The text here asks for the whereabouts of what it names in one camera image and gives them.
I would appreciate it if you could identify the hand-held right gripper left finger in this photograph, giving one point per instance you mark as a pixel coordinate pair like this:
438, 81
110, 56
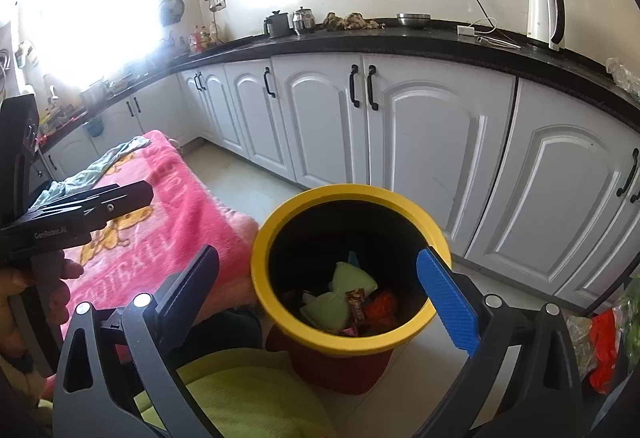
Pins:
195, 283

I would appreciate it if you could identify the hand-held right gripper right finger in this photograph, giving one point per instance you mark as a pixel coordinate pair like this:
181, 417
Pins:
445, 293

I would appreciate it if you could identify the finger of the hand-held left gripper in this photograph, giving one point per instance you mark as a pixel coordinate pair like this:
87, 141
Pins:
120, 205
75, 199

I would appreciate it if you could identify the red mesh scrubber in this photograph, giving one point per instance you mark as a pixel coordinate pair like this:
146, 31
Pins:
382, 308

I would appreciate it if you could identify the brown snack wrapper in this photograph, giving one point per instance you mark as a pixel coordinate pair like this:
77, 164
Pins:
356, 313

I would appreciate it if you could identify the green sponge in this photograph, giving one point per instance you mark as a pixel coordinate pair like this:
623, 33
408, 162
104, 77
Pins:
325, 310

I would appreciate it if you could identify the yellow rimmed black bin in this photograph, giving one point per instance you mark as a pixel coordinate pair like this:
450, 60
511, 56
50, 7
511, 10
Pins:
350, 192

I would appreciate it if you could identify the person's left hand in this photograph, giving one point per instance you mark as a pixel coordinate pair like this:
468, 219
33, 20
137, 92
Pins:
50, 298

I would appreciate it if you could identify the light blue cloth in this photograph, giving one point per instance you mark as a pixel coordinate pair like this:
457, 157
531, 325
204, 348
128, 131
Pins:
95, 171

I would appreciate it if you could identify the pink printed blanket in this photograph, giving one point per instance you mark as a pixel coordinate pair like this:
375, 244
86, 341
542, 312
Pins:
165, 218

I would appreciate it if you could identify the blue hanging basket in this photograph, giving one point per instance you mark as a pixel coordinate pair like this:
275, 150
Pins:
94, 127

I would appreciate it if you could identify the steel cooking pot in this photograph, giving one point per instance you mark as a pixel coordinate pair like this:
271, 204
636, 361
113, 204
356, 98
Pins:
93, 94

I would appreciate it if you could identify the yellow-green clothing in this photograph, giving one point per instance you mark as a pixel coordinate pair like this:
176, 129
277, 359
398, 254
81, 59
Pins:
240, 398

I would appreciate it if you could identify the red plastic stool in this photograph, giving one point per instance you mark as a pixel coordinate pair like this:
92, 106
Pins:
330, 368

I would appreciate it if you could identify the white lower kitchen cabinets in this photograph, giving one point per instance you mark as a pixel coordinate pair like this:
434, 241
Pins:
425, 128

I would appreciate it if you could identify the red plastic bag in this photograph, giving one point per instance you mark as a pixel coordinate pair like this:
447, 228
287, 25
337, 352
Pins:
607, 353

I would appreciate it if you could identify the group of condiment bottles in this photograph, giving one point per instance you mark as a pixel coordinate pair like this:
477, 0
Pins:
203, 39

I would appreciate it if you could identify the green vegetable bag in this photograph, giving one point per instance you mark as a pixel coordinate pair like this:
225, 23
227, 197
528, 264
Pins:
631, 318

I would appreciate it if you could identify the kitchen window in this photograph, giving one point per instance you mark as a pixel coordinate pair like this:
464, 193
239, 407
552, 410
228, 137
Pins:
90, 3

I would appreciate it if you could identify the black lidded pot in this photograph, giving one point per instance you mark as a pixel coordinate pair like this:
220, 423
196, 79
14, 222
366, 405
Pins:
277, 25

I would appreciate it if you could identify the steel teapot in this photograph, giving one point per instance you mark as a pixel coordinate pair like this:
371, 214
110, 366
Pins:
303, 21

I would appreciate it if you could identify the black kitchen countertop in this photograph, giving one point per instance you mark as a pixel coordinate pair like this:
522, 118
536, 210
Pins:
400, 36

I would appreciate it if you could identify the white power adapter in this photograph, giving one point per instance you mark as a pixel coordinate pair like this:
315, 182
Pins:
467, 31

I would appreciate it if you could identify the steel bowl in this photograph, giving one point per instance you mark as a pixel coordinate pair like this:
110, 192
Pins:
413, 19

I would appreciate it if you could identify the clear crumpled plastic bag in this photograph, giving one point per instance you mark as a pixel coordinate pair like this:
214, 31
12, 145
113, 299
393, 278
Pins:
625, 74

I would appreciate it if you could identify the ginger roots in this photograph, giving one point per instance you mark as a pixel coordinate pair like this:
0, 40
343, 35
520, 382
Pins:
350, 21

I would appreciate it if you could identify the white electric kettle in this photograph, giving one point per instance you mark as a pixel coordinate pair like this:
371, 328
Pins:
542, 16

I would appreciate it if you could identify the small wall fan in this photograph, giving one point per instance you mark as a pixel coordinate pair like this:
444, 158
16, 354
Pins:
171, 10

